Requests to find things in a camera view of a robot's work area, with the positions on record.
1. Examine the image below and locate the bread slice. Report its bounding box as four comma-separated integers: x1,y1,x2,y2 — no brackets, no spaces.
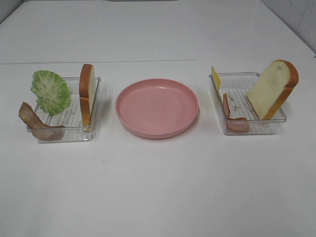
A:
79,64,96,126
246,60,299,120

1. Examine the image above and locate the yellow cheese slice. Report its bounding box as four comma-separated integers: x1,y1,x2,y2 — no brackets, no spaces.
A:
211,66,223,101

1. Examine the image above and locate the pink bacon strip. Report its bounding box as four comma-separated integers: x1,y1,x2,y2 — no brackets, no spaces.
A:
223,93,250,133

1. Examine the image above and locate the left clear plastic tray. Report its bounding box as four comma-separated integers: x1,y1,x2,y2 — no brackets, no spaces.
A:
26,76,101,143

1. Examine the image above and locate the brown bacon strip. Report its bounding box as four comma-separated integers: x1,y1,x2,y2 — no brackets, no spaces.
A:
18,102,65,142

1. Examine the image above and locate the green lettuce leaf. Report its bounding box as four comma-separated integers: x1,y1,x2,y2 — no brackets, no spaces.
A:
31,70,71,116

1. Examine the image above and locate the clear plastic tray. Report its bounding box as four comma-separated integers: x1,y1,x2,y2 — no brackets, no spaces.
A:
26,76,101,143
209,72,287,135

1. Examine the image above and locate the pink round plate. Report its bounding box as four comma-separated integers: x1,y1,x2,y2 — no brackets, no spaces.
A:
116,79,199,139

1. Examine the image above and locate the right clear plastic tray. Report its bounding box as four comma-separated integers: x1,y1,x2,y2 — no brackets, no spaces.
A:
209,72,287,135

